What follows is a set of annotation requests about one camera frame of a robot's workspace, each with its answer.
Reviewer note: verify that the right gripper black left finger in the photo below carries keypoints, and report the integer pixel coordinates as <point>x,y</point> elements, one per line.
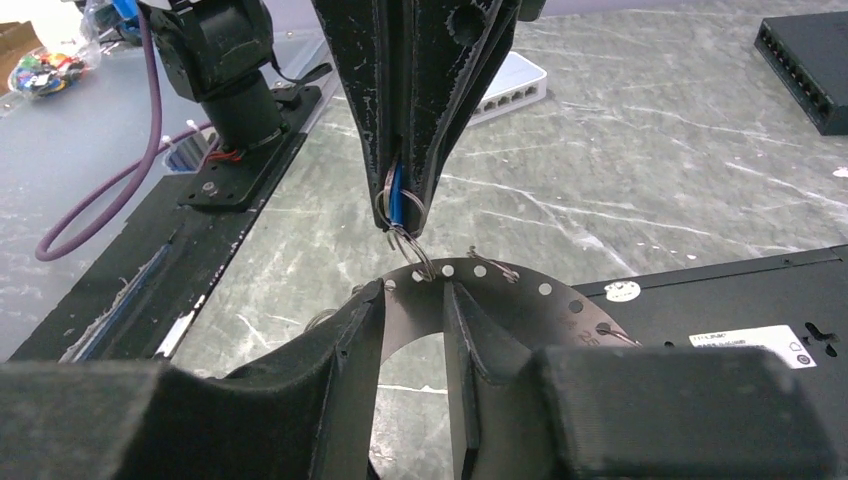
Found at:
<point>302,411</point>

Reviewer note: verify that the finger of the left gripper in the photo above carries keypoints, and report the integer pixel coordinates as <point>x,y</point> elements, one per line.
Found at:
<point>451,42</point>
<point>364,37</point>

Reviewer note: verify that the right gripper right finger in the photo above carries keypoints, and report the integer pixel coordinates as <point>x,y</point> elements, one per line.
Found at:
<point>500,428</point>

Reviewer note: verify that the large grey key ring disc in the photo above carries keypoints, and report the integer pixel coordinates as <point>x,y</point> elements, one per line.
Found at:
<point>536,310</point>

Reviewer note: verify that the blue key tag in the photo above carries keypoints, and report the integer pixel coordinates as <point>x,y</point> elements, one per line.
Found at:
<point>395,208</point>

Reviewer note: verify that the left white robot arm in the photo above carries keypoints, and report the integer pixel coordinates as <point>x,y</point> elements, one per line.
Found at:
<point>213,53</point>

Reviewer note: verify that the grey rectangular box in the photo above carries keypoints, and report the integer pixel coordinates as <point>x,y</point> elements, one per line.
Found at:
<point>518,83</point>

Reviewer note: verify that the bag of colourful tags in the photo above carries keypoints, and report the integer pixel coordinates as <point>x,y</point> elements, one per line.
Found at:
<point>62,53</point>

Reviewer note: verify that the cardboard box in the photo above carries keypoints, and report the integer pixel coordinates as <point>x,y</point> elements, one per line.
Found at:
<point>17,39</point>

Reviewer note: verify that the black flat pad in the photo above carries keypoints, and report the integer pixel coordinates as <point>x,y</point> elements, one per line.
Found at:
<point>808,53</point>

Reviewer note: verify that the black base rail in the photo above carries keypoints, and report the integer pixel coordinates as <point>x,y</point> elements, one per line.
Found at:
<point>141,295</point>

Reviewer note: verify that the black network switch box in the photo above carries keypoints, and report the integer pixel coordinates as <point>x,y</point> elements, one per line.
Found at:
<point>794,305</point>

